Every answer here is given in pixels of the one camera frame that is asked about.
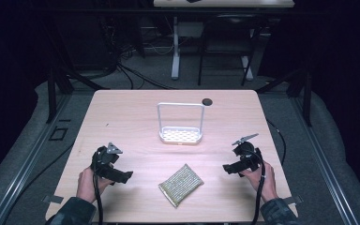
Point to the yellow-green scouring sponge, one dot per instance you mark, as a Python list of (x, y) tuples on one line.
[(181, 185)]

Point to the white sponge rack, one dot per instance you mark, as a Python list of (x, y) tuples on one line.
[(180, 136)]

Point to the black chair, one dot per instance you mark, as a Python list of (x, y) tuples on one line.
[(228, 34)]

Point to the grey tape strip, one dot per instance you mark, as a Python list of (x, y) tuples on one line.
[(53, 199), (295, 200)]

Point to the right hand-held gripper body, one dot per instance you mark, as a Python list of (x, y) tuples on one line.
[(250, 156)]

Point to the black table grommet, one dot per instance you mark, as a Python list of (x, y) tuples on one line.
[(206, 102)]

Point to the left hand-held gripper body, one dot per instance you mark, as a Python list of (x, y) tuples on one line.
[(103, 159)]

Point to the black metal stand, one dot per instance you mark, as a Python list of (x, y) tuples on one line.
[(51, 93), (307, 93)]

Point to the white background desk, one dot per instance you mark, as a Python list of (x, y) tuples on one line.
[(225, 3)]

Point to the person's left hand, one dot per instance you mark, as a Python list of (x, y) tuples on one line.
[(86, 186)]

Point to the person's right hand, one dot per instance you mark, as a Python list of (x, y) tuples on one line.
[(268, 182)]

